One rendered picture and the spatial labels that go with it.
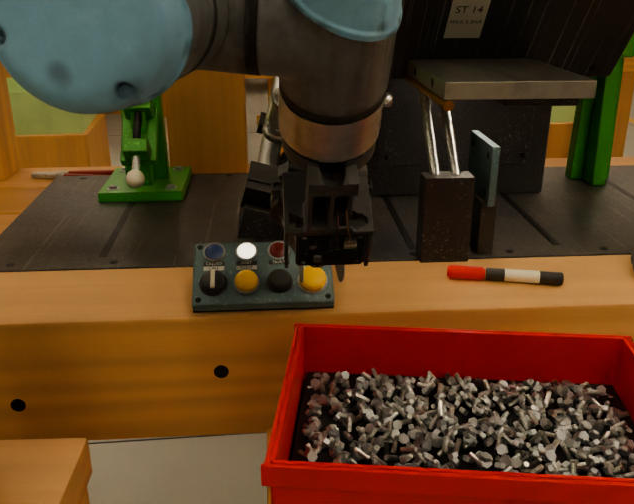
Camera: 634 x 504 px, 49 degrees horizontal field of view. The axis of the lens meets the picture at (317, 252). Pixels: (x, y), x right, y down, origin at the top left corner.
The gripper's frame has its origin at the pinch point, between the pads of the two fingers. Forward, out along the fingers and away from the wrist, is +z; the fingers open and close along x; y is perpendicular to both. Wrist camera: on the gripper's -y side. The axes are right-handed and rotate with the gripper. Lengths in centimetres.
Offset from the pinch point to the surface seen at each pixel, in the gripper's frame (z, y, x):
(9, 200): 36, -35, -48
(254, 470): 130, -16, -10
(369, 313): 6.9, 3.5, 5.7
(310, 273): 4.6, -0.3, -0.5
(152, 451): 135, -24, -39
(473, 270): 9.5, -3.0, 18.7
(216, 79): 28, -55, -13
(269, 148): 14.5, -26.6, -4.4
